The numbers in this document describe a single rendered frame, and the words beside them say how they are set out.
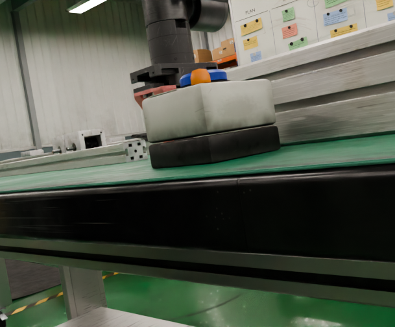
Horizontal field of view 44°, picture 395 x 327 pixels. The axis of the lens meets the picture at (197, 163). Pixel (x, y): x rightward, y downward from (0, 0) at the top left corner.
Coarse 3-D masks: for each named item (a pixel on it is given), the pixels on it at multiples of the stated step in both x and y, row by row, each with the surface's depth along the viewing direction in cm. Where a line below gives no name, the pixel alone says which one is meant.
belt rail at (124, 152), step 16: (128, 144) 74; (144, 144) 75; (32, 160) 100; (48, 160) 94; (64, 160) 90; (80, 160) 85; (96, 160) 80; (112, 160) 76; (128, 160) 73; (0, 176) 117
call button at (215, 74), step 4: (208, 72) 39; (212, 72) 39; (216, 72) 39; (220, 72) 40; (224, 72) 40; (184, 76) 40; (188, 76) 40; (212, 76) 39; (216, 76) 39; (220, 76) 40; (224, 76) 40; (180, 80) 40; (184, 80) 40; (188, 80) 40; (212, 80) 40; (216, 80) 40; (180, 84) 41; (184, 84) 40; (188, 84) 40
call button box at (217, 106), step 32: (160, 96) 39; (192, 96) 36; (224, 96) 37; (256, 96) 39; (160, 128) 40; (192, 128) 37; (224, 128) 37; (256, 128) 39; (160, 160) 41; (192, 160) 38; (224, 160) 37
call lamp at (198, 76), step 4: (192, 72) 37; (196, 72) 36; (200, 72) 36; (204, 72) 36; (192, 76) 36; (196, 76) 36; (200, 76) 36; (204, 76) 36; (208, 76) 36; (192, 80) 36; (196, 80) 36; (200, 80) 36; (204, 80) 36; (208, 80) 36; (192, 84) 37
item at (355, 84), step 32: (352, 32) 39; (384, 32) 37; (256, 64) 47; (288, 64) 44; (320, 64) 43; (352, 64) 39; (384, 64) 37; (288, 96) 45; (320, 96) 43; (352, 96) 41; (384, 96) 38; (288, 128) 45; (320, 128) 42; (352, 128) 40; (384, 128) 38
